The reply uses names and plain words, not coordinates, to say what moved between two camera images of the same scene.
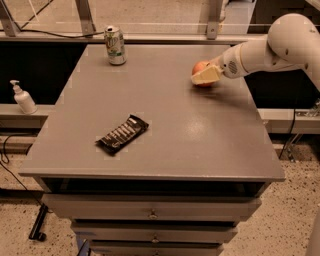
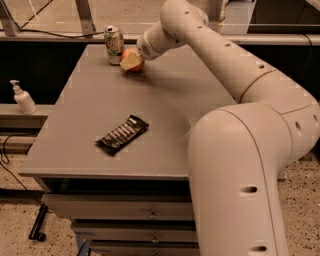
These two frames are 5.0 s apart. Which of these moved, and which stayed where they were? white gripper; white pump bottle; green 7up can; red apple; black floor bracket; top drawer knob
Moved: white gripper; red apple
Stayed: black floor bracket; top drawer knob; white pump bottle; green 7up can
